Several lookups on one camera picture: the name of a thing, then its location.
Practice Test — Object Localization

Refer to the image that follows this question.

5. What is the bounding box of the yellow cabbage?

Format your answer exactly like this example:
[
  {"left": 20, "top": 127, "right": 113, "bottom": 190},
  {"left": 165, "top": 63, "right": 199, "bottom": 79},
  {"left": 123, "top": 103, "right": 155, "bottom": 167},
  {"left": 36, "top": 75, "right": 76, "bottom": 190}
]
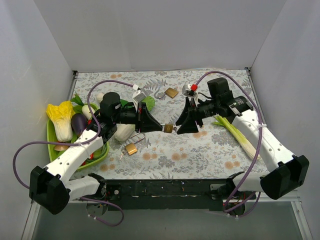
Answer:
[{"left": 46, "top": 100, "right": 75, "bottom": 143}]

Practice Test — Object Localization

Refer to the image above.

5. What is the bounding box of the large open brass padlock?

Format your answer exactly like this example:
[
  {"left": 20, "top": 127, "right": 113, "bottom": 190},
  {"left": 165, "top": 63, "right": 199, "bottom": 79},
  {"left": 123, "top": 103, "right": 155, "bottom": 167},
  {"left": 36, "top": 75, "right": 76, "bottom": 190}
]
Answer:
[{"left": 154, "top": 87, "right": 179, "bottom": 99}]

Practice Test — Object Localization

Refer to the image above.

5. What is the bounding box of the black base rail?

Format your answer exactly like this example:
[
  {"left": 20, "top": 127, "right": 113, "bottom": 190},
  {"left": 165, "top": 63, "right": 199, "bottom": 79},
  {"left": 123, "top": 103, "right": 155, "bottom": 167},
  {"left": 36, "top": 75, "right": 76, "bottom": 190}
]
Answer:
[{"left": 77, "top": 178, "right": 258, "bottom": 212}]

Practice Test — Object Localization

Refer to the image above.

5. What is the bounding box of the bok choy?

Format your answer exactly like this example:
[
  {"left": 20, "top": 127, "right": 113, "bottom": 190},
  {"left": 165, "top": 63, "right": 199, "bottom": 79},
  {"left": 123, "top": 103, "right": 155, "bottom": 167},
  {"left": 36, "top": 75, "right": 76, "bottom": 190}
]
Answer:
[{"left": 96, "top": 91, "right": 136, "bottom": 112}]

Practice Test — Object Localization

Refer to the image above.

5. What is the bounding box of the purple cable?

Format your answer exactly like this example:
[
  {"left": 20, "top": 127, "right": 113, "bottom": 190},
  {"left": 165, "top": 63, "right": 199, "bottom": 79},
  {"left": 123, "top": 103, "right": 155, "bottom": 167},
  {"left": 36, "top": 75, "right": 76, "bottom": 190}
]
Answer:
[
  {"left": 192, "top": 70, "right": 265, "bottom": 218},
  {"left": 12, "top": 80, "right": 138, "bottom": 227}
]

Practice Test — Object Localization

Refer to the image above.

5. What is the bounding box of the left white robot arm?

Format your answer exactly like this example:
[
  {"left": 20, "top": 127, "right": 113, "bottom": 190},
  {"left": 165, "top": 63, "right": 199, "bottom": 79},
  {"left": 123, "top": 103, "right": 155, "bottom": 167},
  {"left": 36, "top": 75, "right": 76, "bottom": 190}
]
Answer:
[{"left": 29, "top": 92, "right": 163, "bottom": 215}]

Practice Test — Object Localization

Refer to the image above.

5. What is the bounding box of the medium brass padlock with keys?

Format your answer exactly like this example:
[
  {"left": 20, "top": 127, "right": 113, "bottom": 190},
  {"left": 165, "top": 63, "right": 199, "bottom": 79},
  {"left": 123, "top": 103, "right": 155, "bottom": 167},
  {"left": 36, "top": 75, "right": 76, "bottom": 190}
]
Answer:
[{"left": 120, "top": 133, "right": 146, "bottom": 159}]

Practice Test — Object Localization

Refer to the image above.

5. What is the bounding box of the brown onion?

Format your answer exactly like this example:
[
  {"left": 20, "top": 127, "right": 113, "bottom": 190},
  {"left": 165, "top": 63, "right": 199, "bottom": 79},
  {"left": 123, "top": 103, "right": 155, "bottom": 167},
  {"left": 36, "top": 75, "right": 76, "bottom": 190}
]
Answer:
[{"left": 53, "top": 143, "right": 70, "bottom": 152}]

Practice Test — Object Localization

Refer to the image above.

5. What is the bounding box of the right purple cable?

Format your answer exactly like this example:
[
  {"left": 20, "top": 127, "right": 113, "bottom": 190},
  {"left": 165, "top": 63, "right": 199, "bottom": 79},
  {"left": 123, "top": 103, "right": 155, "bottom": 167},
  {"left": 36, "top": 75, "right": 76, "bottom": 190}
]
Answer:
[{"left": 192, "top": 70, "right": 265, "bottom": 218}]

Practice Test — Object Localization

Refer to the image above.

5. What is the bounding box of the green plastic tray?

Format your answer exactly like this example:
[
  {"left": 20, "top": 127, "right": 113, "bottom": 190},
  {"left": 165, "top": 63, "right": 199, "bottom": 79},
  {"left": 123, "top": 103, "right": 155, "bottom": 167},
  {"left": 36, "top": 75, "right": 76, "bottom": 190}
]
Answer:
[{"left": 46, "top": 103, "right": 110, "bottom": 171}]

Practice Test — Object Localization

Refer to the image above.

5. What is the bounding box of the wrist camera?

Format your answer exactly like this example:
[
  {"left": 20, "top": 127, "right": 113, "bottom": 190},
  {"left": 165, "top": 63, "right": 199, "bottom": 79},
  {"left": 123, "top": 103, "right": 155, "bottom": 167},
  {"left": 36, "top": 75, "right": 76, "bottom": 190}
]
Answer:
[
  {"left": 181, "top": 84, "right": 199, "bottom": 102},
  {"left": 132, "top": 84, "right": 149, "bottom": 103}
]

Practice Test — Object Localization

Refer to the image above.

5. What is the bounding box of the purple eggplant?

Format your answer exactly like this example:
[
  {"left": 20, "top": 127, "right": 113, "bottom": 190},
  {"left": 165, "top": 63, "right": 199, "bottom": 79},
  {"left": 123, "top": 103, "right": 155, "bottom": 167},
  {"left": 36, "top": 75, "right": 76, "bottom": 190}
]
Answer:
[{"left": 71, "top": 113, "right": 88, "bottom": 137}]

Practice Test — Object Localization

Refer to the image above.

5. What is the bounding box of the napa cabbage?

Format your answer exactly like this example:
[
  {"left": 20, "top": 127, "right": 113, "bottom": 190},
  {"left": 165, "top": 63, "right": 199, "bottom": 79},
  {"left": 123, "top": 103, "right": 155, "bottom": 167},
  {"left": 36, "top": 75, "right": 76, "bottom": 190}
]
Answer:
[{"left": 113, "top": 95, "right": 156, "bottom": 143}]

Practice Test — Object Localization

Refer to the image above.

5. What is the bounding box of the floral table mat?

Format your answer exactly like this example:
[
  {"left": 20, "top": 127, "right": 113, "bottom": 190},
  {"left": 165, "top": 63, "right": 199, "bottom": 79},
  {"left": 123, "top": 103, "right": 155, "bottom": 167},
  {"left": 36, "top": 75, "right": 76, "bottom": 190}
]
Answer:
[{"left": 67, "top": 69, "right": 270, "bottom": 180}]

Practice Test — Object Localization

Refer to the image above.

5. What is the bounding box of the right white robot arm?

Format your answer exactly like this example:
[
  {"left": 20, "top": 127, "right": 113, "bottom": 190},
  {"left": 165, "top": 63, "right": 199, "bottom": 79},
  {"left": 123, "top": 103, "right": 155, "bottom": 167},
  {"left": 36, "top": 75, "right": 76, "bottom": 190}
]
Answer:
[{"left": 175, "top": 77, "right": 310, "bottom": 200}]

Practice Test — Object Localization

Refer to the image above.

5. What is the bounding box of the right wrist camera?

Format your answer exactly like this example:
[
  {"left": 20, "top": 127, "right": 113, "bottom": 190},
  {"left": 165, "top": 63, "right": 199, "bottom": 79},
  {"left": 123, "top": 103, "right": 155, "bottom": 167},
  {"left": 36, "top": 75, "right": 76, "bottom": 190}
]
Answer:
[{"left": 181, "top": 84, "right": 199, "bottom": 102}]

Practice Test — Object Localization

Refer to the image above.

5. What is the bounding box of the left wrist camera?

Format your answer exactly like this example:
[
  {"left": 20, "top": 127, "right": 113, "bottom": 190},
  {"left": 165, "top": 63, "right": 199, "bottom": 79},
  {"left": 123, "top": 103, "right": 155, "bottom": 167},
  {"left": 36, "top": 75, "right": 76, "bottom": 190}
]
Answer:
[{"left": 132, "top": 84, "right": 149, "bottom": 103}]

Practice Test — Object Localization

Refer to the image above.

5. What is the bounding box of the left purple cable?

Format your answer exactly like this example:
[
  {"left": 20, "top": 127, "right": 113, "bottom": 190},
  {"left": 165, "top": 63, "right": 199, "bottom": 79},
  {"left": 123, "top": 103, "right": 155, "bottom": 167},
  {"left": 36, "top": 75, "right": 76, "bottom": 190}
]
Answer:
[{"left": 12, "top": 80, "right": 138, "bottom": 227}]

